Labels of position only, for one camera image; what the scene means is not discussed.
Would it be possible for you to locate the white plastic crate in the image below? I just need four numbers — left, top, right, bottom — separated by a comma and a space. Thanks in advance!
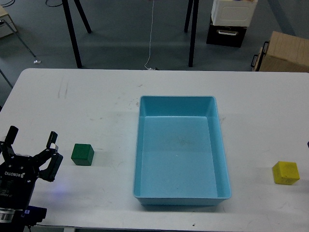
211, 0, 258, 27

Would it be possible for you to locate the black storage box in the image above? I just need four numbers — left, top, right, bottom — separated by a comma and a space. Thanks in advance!
206, 19, 247, 48

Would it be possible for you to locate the light blue plastic bin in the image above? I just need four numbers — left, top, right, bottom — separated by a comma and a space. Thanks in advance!
133, 96, 232, 206

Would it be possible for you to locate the black table leg pair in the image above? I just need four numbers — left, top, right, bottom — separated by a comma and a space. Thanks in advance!
61, 0, 92, 69
183, 0, 199, 67

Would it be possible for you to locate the cardboard box with handles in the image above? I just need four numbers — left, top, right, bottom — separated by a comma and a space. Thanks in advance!
251, 31, 309, 73

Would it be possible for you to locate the black table leg pair left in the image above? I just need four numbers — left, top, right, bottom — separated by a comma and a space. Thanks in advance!
61, 0, 92, 69

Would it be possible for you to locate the white hanging cable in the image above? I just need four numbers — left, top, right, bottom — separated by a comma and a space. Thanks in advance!
144, 0, 155, 71

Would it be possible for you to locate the black table leg pair right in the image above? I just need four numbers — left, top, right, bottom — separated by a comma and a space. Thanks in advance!
183, 0, 199, 67

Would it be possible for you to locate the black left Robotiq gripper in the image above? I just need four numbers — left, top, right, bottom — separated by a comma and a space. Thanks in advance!
0, 126, 63, 210

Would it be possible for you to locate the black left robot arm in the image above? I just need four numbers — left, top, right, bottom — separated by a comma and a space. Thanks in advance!
0, 126, 63, 232

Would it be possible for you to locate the yellow wooden cube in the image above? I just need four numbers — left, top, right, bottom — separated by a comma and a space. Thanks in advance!
272, 161, 300, 185

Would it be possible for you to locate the wooden drawer cabinet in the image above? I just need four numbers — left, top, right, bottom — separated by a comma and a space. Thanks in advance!
0, 5, 37, 58

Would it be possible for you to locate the green wooden cube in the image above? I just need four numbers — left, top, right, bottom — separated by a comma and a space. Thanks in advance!
71, 144, 95, 166

